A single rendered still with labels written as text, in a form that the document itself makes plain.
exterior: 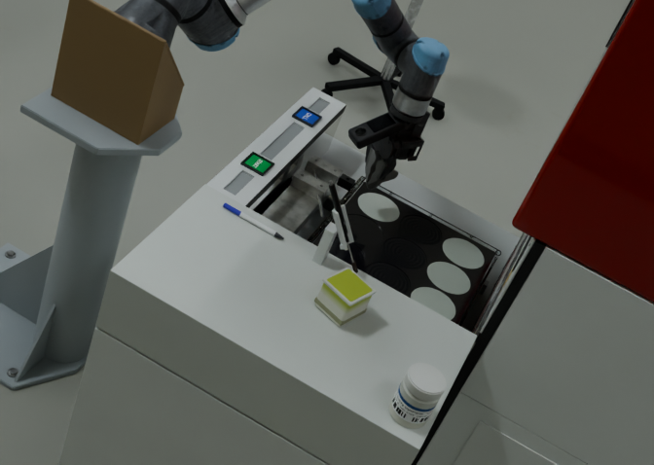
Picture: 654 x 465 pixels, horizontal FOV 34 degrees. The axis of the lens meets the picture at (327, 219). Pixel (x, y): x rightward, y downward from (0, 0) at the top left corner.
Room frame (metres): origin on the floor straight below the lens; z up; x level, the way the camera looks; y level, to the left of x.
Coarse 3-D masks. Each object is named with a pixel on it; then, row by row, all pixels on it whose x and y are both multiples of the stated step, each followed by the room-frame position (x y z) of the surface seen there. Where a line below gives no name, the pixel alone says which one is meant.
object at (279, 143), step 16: (304, 96) 2.20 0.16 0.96; (320, 96) 2.23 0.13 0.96; (288, 112) 2.11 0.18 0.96; (320, 112) 2.17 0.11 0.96; (336, 112) 2.19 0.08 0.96; (272, 128) 2.02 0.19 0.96; (288, 128) 2.05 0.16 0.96; (304, 128) 2.07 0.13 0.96; (320, 128) 2.10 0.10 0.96; (256, 144) 1.93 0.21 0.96; (272, 144) 1.97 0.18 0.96; (288, 144) 1.98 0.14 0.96; (304, 144) 2.01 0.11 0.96; (240, 160) 1.86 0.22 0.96; (272, 160) 1.90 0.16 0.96; (288, 160) 1.93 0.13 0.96; (224, 176) 1.78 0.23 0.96; (240, 176) 1.81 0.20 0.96; (256, 176) 1.82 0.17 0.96; (272, 176) 1.85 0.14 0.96; (224, 192) 1.73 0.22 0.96; (240, 192) 1.75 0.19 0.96; (256, 192) 1.77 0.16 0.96
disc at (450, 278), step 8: (432, 264) 1.86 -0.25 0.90; (440, 264) 1.87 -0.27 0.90; (448, 264) 1.88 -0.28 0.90; (432, 272) 1.83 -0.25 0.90; (440, 272) 1.84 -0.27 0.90; (448, 272) 1.85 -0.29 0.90; (456, 272) 1.86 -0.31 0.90; (464, 272) 1.87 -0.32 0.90; (432, 280) 1.80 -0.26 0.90; (440, 280) 1.81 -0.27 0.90; (448, 280) 1.83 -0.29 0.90; (456, 280) 1.84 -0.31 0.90; (464, 280) 1.85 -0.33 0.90; (440, 288) 1.79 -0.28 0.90; (448, 288) 1.80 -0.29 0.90; (456, 288) 1.81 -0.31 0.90; (464, 288) 1.82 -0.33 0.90
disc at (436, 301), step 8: (424, 288) 1.77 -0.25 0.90; (432, 288) 1.78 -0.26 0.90; (416, 296) 1.73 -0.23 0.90; (424, 296) 1.74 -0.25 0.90; (432, 296) 1.75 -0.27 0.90; (440, 296) 1.76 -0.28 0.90; (424, 304) 1.72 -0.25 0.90; (432, 304) 1.73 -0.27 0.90; (440, 304) 1.74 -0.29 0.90; (448, 304) 1.75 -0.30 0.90; (440, 312) 1.71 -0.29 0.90; (448, 312) 1.72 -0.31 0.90
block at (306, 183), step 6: (300, 174) 1.97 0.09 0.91; (306, 174) 1.98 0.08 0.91; (294, 180) 1.95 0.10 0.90; (300, 180) 1.95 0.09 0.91; (306, 180) 1.96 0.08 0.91; (312, 180) 1.97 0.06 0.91; (318, 180) 1.97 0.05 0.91; (294, 186) 1.95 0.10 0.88; (300, 186) 1.95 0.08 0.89; (306, 186) 1.95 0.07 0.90; (312, 186) 1.94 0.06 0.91; (318, 186) 1.95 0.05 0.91; (324, 186) 1.96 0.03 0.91; (306, 192) 1.95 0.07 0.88; (312, 192) 1.94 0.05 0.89; (318, 192) 1.94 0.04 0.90; (324, 192) 1.94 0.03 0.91
